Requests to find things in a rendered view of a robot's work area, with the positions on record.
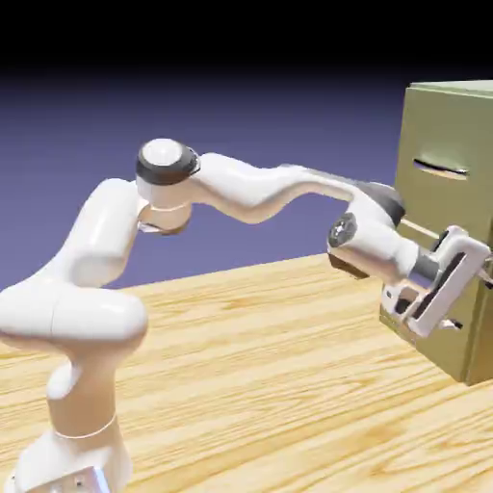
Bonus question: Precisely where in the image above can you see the curved olive drawer handle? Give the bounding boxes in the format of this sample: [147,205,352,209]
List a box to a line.
[412,156,470,181]

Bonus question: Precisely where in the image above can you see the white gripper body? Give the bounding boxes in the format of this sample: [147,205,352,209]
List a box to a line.
[406,224,493,339]

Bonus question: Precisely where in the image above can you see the olive green cabinet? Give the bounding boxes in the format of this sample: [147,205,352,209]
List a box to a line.
[378,79,493,387]

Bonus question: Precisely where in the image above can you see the plain olive drawer front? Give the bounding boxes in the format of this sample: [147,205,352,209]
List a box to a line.
[378,221,487,385]

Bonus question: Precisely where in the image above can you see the olive drawer front with handle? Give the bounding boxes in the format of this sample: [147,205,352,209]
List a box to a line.
[394,87,493,258]

